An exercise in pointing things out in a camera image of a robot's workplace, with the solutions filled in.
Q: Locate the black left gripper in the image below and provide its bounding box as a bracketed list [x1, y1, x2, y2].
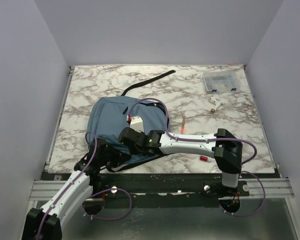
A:
[99, 144, 131, 168]

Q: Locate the blue fabric backpack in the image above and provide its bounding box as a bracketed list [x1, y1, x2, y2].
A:
[85, 70, 175, 173]

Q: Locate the orange pencil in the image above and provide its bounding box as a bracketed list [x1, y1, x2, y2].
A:
[180, 115, 186, 134]

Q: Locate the red cap glue stick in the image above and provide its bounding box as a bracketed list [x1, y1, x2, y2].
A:
[199, 155, 212, 163]

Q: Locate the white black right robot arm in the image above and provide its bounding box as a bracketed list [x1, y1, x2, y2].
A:
[118, 127, 243, 196]

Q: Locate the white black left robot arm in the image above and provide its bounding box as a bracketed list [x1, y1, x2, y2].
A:
[21, 138, 131, 240]

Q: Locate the white plastic pipe fitting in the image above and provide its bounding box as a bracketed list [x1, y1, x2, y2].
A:
[209, 96, 222, 113]

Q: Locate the clear plastic organizer box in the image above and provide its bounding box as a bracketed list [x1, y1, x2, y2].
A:
[202, 71, 240, 94]

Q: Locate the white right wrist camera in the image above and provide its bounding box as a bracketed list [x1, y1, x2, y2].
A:
[126, 115, 144, 133]

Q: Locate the black metal base rail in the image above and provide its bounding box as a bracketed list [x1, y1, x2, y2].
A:
[39, 171, 291, 210]

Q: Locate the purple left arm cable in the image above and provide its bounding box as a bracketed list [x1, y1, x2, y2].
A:
[36, 131, 133, 240]

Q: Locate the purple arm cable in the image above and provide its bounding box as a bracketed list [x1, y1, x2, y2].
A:
[36, 131, 133, 240]
[127, 98, 267, 218]

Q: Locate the aluminium frame rail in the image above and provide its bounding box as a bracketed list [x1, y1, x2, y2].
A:
[30, 177, 295, 201]

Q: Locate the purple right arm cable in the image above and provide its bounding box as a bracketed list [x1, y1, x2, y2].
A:
[127, 98, 267, 218]

